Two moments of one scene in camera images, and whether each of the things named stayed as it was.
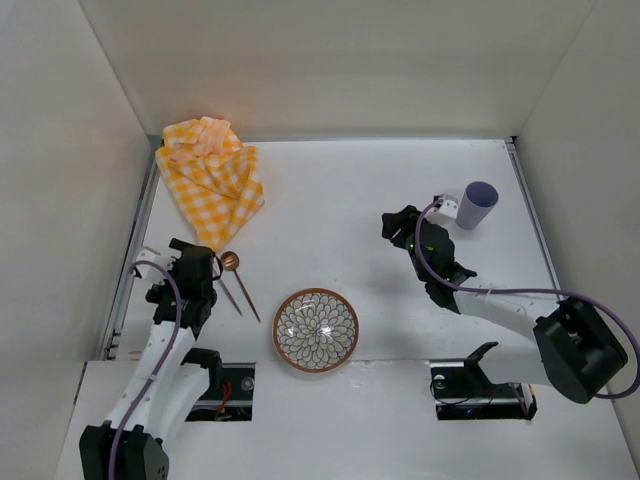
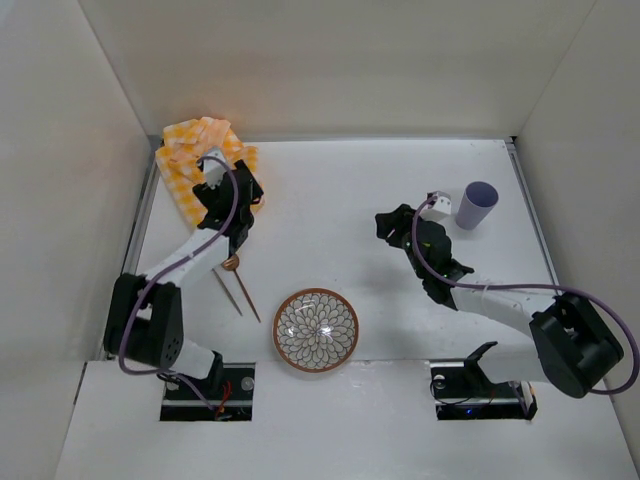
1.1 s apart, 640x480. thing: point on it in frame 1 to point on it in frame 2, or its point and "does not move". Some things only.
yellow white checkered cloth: [211, 177] does not move
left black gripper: [201, 251] to [245, 185]
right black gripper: [400, 226] does not move
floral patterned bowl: [315, 329] does not move
